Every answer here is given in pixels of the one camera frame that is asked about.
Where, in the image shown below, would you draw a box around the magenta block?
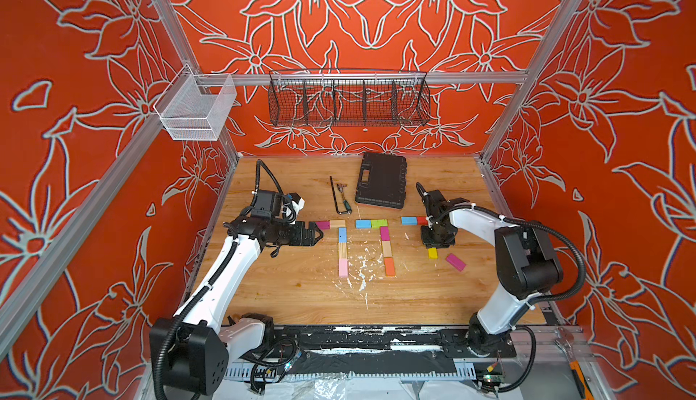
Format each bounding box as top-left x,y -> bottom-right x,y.
446,253 -> 467,272
315,220 -> 331,231
380,226 -> 391,242

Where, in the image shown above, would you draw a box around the natural wood block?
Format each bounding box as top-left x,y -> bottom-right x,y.
338,242 -> 348,260
329,220 -> 346,229
382,240 -> 393,258

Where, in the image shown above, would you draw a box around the pink block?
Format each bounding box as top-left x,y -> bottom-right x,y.
338,259 -> 349,278

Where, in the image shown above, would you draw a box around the orange block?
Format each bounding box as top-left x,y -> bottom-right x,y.
384,257 -> 396,277

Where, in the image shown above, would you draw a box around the green block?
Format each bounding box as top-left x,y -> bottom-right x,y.
371,220 -> 388,229

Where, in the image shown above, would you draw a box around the black plastic tool case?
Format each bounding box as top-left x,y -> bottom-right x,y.
355,152 -> 408,210

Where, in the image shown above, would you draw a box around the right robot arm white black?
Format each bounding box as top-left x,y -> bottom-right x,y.
416,182 -> 587,358

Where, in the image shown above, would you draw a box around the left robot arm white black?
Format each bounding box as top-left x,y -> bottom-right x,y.
150,184 -> 324,399

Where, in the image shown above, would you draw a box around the black hex key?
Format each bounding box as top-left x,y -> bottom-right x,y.
329,176 -> 344,215

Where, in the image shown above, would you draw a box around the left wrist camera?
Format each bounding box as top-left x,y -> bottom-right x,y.
281,193 -> 305,223

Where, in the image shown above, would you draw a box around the green handled ratchet wrench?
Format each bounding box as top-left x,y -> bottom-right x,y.
336,183 -> 353,215

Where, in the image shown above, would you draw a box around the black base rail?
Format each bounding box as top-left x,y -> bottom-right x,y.
260,326 -> 518,360

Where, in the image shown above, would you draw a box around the black wire basket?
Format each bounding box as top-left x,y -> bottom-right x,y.
268,68 -> 431,128

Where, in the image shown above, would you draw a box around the white wire basket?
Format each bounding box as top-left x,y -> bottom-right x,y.
154,65 -> 237,141

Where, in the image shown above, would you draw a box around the orange handled tool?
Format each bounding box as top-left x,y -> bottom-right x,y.
569,360 -> 595,400

